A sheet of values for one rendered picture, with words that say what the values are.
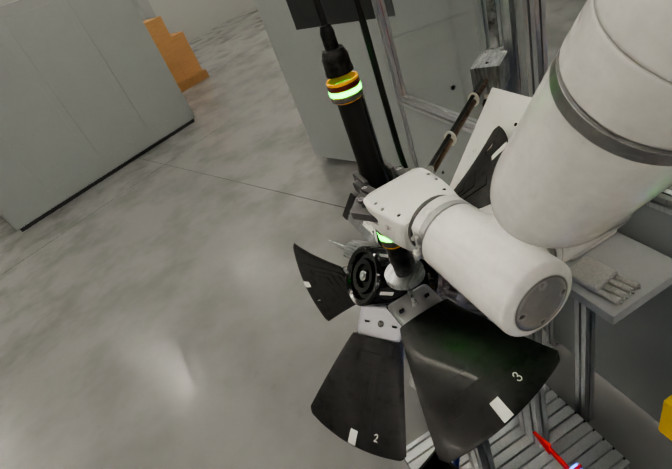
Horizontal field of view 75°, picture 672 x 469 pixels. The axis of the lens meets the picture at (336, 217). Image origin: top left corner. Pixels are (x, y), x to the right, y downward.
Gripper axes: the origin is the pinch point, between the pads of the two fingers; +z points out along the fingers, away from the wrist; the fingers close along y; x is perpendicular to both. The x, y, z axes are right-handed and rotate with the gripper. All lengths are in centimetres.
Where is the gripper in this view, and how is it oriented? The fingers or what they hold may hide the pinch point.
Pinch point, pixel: (375, 178)
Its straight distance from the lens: 65.5
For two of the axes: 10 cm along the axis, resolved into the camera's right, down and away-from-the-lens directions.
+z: -4.1, -4.3, 8.0
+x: -3.1, -7.7, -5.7
